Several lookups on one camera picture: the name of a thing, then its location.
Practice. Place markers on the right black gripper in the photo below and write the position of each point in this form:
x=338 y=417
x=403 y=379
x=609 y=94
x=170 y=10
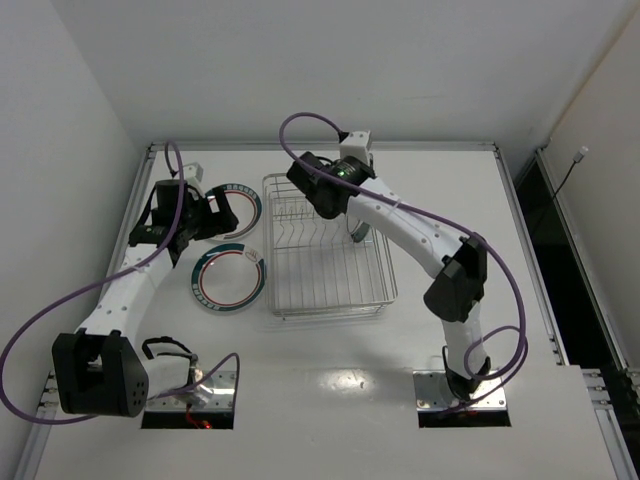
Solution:
x=317 y=192

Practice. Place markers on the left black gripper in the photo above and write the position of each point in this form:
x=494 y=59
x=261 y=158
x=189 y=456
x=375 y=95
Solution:
x=210 y=218

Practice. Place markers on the white plate with grey rim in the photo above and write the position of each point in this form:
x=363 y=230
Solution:
x=352 y=223

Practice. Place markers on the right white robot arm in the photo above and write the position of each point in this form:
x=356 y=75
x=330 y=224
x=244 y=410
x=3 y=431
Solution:
x=457 y=265

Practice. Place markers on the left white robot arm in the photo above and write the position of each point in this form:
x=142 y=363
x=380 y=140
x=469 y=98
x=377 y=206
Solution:
x=98 y=369

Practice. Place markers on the far green red rimmed plate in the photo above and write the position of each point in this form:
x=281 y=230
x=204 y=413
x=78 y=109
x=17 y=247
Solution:
x=246 y=204

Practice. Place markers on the green red rimmed plate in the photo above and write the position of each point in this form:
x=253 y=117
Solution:
x=246 y=204
x=228 y=278

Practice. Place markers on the near green red rimmed plate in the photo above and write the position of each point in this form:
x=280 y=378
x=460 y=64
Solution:
x=228 y=278

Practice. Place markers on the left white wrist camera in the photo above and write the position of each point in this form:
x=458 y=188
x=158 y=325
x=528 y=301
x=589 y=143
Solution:
x=192 y=175

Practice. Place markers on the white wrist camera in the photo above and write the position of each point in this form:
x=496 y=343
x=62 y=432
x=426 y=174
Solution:
x=356 y=144
x=192 y=175

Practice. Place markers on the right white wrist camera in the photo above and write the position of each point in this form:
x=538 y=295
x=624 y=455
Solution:
x=356 y=144

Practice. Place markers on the metal wire dish rack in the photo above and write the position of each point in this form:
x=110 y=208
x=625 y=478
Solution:
x=315 y=271

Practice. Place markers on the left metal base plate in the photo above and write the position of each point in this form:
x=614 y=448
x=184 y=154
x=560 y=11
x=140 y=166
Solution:
x=215 y=395

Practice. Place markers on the metal base plate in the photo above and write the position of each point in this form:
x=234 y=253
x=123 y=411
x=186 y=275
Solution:
x=433 y=394
x=215 y=395

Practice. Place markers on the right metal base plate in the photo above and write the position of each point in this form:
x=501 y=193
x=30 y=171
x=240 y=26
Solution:
x=433 y=394

